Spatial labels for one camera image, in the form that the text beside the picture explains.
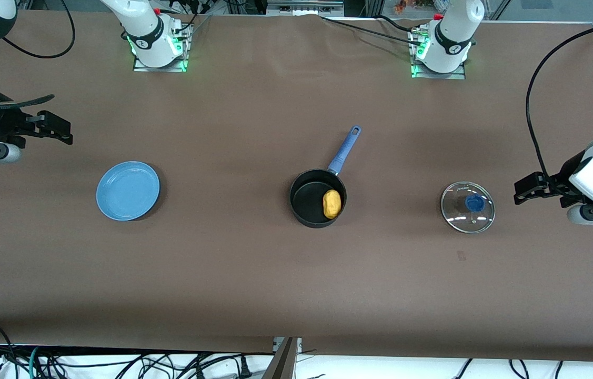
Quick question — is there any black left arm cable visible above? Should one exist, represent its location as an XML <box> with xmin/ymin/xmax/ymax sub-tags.
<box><xmin>526</xmin><ymin>21</ymin><xmax>593</xmax><ymax>179</ymax></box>

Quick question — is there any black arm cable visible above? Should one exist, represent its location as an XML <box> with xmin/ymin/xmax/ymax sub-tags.
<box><xmin>0</xmin><ymin>0</ymin><xmax>76</xmax><ymax>108</ymax></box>
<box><xmin>526</xmin><ymin>21</ymin><xmax>593</xmax><ymax>179</ymax></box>

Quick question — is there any glass lid with blue knob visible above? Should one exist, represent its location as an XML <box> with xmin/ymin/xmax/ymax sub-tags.
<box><xmin>440</xmin><ymin>181</ymin><xmax>496</xmax><ymax>234</ymax></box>

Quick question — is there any green cable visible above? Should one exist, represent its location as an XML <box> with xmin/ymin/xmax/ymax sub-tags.
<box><xmin>27</xmin><ymin>346</ymin><xmax>43</xmax><ymax>379</ymax></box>

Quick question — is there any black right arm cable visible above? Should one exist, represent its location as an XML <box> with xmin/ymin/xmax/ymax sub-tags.
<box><xmin>0</xmin><ymin>0</ymin><xmax>76</xmax><ymax>108</ymax></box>

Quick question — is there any yellow potato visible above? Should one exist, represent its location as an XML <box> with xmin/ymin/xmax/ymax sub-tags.
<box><xmin>323</xmin><ymin>189</ymin><xmax>343</xmax><ymax>220</ymax></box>

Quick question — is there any black cable on table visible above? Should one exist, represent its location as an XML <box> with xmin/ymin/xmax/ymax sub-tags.
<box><xmin>320</xmin><ymin>15</ymin><xmax>423</xmax><ymax>44</ymax></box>

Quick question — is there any aluminium frame profile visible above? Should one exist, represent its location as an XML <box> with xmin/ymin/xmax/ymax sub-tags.
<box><xmin>262</xmin><ymin>337</ymin><xmax>303</xmax><ymax>379</ymax></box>

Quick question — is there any blue round plate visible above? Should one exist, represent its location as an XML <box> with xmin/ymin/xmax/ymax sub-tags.
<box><xmin>96</xmin><ymin>161</ymin><xmax>160</xmax><ymax>222</ymax></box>

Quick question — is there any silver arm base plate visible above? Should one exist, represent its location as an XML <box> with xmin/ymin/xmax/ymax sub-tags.
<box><xmin>411</xmin><ymin>29</ymin><xmax>467</xmax><ymax>80</ymax></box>
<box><xmin>133</xmin><ymin>21</ymin><xmax>188</xmax><ymax>73</ymax></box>

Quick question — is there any black pot with blue handle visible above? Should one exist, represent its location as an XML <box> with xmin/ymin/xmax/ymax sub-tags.
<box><xmin>289</xmin><ymin>125</ymin><xmax>363</xmax><ymax>228</ymax></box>

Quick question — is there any grey metal device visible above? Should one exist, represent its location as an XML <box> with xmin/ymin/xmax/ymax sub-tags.
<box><xmin>267</xmin><ymin>0</ymin><xmax>344</xmax><ymax>16</ymax></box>

